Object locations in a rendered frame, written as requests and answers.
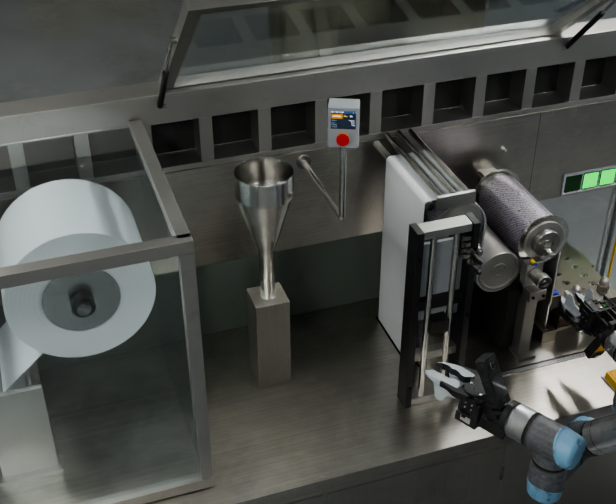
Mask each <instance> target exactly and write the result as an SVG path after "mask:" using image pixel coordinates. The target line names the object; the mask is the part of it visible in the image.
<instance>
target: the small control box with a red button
mask: <svg viewBox="0 0 616 504"><path fill-rule="evenodd" d="M359 126H360V99H342V98H330V99H329V103H328V134H327V145H328V147H343V148H358V146H359Z"/></svg>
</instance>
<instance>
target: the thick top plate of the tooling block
mask: <svg viewBox="0 0 616 504"><path fill-rule="evenodd" d="M601 277H602V276H601V275H600V274H599V273H598V272H597V271H596V270H595V269H594V268H593V267H592V266H591V265H590V264H589V263H588V262H587V261H586V260H585V259H584V258H583V257H581V256H580V255H579V254H578V253H577V252H576V251H575V250H574V249H573V248H572V247H571V246H570V245H569V244H568V243H567V242H566V243H565V245H564V247H563V248H562V249H561V254H560V259H559V265H558V271H557V276H556V282H555V287H554V289H556V290H557V292H558V293H559V294H561V296H563V295H564V291H566V290H568V291H569V292H571V290H572V287H573V286H575V285H579V286H580V287H581V289H582V292H581V293H582V295H583V296H585V295H586V293H587V291H588V289H592V291H593V296H594V300H597V301H598V300H603V297H604V295H606V296H607V297H608V298H609V299H610V300H611V301H612V302H613V303H614V304H615V305H616V290H615V289H614V288H613V287H612V286H611V285H610V288H609V293H607V294H601V293H599V292H597V291H596V287H597V284H598V283H599V281H600V279H601ZM556 311H557V312H558V313H559V315H560V316H561V317H562V318H563V319H564V320H565V321H566V322H567V323H568V324H570V322H569V321H568V319H567V317H566V315H565V312H564V310H563V307H562V304H561V300H560V305H559V309H558V310H556Z"/></svg>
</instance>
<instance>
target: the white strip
mask: <svg viewBox="0 0 616 504"><path fill-rule="evenodd" d="M373 146H374V147H375V148H376V150H377V151H378V152H379V153H380V154H381V156H382V157H383V158H384V159H385V160H386V173H385V193H384V213H383V233H382V253H381V273H380V293H379V312H378V317H376V319H377V320H378V322H379V324H380V325H381V327H382V328H383V330H384V331H385V333H386V334H387V336H388V338H389V339H390V341H391V342H392V344H393V345H394V347H395V349H396V350H397V352H398V353H399V355H400V350H401V335H402V321H403V306H404V292H405V277H406V263H407V248H408V234H409V224H411V223H417V224H420V223H423V220H424V208H426V209H427V210H428V211H430V210H432V209H433V208H434V205H433V203H432V202H431V201H434V199H433V198H432V197H431V196H430V195H429V194H428V193H427V191H426V190H425V189H424V188H423V187H422V186H421V184H420V183H419V182H418V181H417V180H416V179H415V178H414V176H413V175H412V174H411V173H410V172H409V171H408V169H407V168H406V167H405V166H404V165H403V164H402V163H401V161H400V160H399V159H398V158H397V157H396V156H395V155H394V156H391V154H390V153H389V152H388V151H387V150H386V149H385V147H384V146H383V145H382V144H381V143H380V142H379V141H375V142H374V144H373Z"/></svg>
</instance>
